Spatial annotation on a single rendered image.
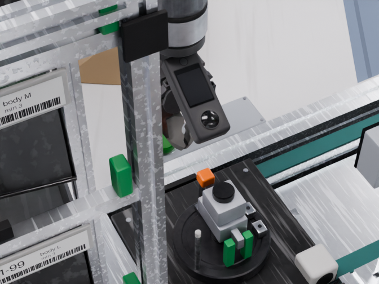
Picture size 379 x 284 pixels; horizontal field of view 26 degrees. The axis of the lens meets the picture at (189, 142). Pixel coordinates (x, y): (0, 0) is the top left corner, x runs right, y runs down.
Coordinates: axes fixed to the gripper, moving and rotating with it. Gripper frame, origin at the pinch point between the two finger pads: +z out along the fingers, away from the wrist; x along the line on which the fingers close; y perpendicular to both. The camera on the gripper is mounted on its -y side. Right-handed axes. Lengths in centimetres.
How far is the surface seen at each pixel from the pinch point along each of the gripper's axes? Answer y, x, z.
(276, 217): -10.6, -9.5, 10.4
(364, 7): 111, -133, 107
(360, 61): 88, -114, 107
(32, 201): -10.7, 24.8, -15.0
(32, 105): -33, 28, -52
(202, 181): -6.8, 0.9, 0.1
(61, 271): -27.5, 26.9, -25.6
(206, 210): -10.1, 2.1, 2.0
